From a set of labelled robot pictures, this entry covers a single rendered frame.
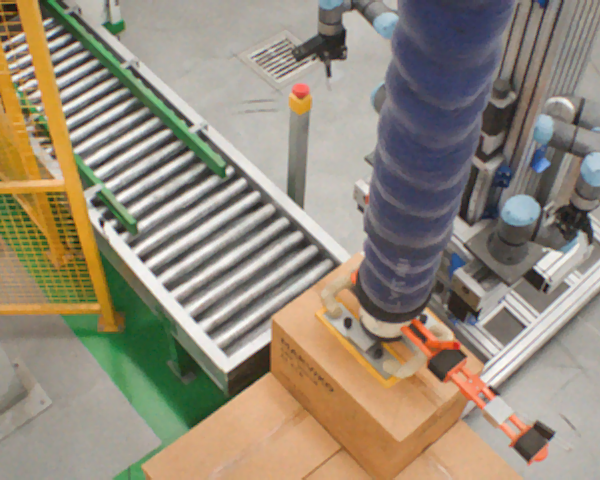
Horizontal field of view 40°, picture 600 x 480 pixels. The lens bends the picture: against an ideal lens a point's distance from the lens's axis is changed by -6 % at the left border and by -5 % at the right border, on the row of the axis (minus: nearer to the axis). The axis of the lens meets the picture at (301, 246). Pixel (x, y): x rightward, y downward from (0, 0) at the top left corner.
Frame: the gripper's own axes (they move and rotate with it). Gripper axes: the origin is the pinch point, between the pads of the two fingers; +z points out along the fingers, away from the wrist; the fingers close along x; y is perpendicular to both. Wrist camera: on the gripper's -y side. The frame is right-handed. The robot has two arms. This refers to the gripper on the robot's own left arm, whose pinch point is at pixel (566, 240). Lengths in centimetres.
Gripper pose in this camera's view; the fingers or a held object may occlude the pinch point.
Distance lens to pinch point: 244.7
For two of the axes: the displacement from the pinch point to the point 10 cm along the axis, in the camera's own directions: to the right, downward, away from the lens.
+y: -7.6, 5.2, -4.0
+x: 6.5, 6.3, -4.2
